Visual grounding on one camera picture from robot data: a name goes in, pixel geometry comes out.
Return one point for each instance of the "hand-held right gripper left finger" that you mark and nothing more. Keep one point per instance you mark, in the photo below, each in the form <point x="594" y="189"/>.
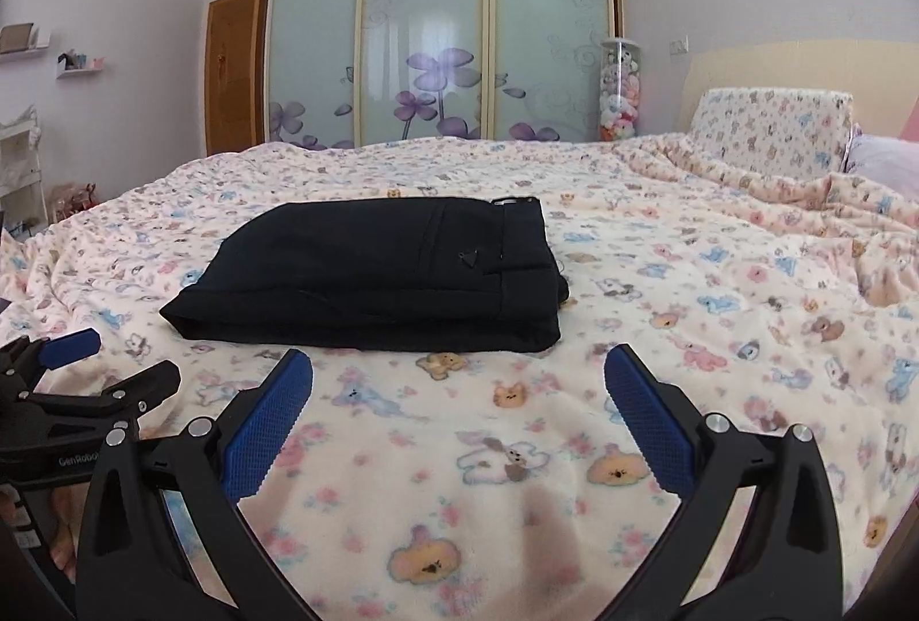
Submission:
<point x="265" y="427"/>

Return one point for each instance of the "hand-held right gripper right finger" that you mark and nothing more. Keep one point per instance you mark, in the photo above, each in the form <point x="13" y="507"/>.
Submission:
<point x="650" y="427"/>

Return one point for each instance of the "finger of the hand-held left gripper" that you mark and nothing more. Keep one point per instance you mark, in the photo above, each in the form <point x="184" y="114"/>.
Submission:
<point x="129" y="391"/>
<point x="72" y="346"/>

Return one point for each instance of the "black pants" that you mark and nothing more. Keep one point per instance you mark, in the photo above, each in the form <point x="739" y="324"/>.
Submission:
<point x="359" y="276"/>

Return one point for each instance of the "person's left hand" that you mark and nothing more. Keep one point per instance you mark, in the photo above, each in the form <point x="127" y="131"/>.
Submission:
<point x="66" y="520"/>

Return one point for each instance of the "brown bag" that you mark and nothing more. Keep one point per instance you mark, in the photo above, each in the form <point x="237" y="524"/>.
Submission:
<point x="72" y="197"/>

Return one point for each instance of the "white storage rack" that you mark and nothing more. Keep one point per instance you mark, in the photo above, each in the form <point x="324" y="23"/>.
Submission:
<point x="18" y="161"/>

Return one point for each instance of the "beige box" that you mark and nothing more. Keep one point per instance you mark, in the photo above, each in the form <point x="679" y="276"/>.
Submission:
<point x="16" y="37"/>

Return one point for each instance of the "wooden door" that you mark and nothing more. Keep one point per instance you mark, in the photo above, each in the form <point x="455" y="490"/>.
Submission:
<point x="233" y="75"/>

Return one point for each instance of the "bear printed cushion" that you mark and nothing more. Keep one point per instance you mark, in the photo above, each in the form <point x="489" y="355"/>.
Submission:
<point x="775" y="125"/>

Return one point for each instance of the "clear tube of plush toys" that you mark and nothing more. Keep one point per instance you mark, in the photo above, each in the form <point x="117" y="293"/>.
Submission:
<point x="619" y="97"/>

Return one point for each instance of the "purple pillow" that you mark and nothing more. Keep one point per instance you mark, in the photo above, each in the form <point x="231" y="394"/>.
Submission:
<point x="887" y="154"/>

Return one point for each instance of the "beige headboard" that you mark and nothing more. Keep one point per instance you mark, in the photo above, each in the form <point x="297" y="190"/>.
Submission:
<point x="790" y="68"/>

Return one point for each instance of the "pink pillow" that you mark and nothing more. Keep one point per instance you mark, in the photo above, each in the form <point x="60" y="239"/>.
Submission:
<point x="910" y="125"/>

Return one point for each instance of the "wardrobe with floral glass doors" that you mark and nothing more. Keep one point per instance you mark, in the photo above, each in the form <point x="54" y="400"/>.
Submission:
<point x="431" y="18"/>

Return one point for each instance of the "white wall shelf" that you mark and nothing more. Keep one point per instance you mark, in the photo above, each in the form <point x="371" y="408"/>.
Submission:
<point x="82" y="69"/>
<point x="39" y="46"/>

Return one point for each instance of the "wall switch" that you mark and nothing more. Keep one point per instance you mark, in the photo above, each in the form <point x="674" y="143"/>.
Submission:
<point x="679" y="45"/>

